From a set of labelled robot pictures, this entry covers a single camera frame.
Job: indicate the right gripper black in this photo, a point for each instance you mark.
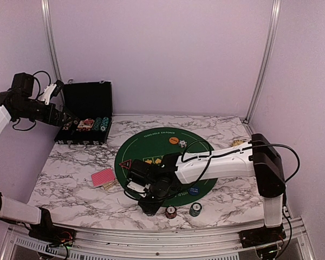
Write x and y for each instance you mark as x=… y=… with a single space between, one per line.
x=151 y=209

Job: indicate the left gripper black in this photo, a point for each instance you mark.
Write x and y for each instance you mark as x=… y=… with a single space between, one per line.
x=57 y=121

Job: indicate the blue small blind button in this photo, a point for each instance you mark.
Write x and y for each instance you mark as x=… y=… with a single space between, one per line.
x=194 y=191

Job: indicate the black red triangle dealer button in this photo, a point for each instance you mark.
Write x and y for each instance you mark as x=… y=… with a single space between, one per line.
x=126 y=164

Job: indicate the orange big blind button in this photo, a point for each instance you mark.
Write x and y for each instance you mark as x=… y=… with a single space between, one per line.
x=174 y=140

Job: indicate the blue white chip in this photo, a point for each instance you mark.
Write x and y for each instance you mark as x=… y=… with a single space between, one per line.
x=182 y=143

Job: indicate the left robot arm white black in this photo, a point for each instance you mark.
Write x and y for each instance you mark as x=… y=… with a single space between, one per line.
x=22 y=157

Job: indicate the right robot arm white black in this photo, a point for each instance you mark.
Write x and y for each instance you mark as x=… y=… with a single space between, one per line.
x=180 y=171

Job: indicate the card decks in case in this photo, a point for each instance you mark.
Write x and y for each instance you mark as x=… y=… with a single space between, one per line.
x=85 y=125

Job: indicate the black poker chip case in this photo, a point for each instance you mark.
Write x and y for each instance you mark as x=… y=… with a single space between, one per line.
x=88 y=100

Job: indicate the green chip row in case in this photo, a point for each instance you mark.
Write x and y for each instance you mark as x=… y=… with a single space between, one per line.
x=97 y=124

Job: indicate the round green poker mat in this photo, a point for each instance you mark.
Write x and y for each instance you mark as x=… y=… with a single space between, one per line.
x=151 y=145

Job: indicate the brown black chip stack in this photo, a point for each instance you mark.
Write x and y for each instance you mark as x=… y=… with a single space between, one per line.
x=171 y=212

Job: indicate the teal chip row in case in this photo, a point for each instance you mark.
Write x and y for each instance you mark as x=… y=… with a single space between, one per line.
x=104 y=124

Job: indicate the teal black chip stack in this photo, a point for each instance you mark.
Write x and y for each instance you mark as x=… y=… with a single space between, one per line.
x=195 y=209

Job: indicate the red backed card deck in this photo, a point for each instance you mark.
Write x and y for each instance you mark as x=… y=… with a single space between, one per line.
x=103 y=177

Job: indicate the woven bamboo tray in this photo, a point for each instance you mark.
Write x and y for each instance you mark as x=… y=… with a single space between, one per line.
x=237 y=142

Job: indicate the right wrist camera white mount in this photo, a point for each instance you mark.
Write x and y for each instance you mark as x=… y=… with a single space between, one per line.
x=137 y=180

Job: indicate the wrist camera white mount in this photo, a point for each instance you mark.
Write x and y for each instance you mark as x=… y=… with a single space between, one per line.
x=137 y=180
x=51 y=91

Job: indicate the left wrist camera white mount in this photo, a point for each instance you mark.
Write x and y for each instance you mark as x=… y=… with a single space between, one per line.
x=51 y=91

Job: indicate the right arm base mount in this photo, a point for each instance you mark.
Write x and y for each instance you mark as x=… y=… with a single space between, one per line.
x=260 y=236

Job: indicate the left aluminium frame post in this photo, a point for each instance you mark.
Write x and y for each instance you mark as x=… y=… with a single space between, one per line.
x=47 y=21

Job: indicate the aluminium frame post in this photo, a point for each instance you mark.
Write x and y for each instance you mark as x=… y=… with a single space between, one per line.
x=47 y=21
x=268 y=49

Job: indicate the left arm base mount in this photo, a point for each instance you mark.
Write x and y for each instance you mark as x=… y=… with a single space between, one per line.
x=55 y=236

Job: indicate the front aluminium rail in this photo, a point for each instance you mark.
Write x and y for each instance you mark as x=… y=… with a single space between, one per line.
x=212 y=243

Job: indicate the right aluminium frame post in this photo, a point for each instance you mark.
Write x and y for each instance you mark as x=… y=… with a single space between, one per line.
x=268 y=49

